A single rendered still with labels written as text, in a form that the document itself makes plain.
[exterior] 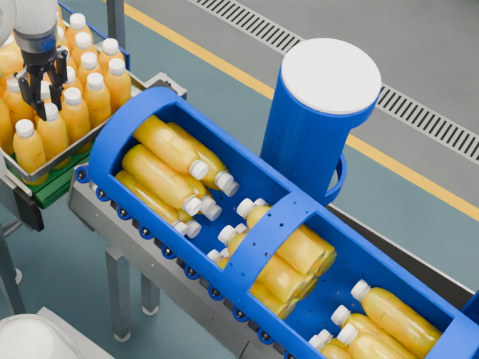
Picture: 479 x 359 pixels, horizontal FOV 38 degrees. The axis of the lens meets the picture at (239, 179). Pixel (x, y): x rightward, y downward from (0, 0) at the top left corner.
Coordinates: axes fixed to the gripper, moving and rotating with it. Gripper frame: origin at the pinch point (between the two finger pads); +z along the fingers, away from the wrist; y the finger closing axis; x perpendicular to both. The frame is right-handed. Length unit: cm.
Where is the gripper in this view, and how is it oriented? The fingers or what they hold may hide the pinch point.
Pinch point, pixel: (48, 103)
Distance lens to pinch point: 172.0
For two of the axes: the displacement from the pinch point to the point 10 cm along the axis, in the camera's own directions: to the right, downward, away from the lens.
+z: -1.1, 5.7, 8.2
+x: -7.5, -5.9, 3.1
